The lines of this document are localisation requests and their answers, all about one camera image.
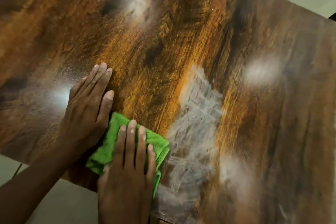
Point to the person's right thumb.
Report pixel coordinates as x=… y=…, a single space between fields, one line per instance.
x=103 y=179

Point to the person's left little finger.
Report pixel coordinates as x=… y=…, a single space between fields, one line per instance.
x=77 y=84

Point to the person's left middle finger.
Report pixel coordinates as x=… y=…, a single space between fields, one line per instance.
x=97 y=78

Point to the person's right little finger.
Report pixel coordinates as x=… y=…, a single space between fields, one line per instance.
x=151 y=160

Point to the person's left forearm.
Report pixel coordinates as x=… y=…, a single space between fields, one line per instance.
x=34 y=184

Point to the person's right middle finger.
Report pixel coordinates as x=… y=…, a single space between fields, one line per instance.
x=131 y=139

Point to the green microfiber cloth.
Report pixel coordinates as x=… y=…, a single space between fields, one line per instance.
x=105 y=150

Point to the dark furniture edge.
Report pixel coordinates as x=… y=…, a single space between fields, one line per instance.
x=332 y=17

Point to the person's left hand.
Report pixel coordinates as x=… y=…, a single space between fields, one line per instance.
x=84 y=116

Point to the person's left thumb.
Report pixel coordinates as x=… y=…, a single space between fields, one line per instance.
x=107 y=107

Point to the person's right hand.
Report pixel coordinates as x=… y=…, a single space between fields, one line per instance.
x=126 y=184

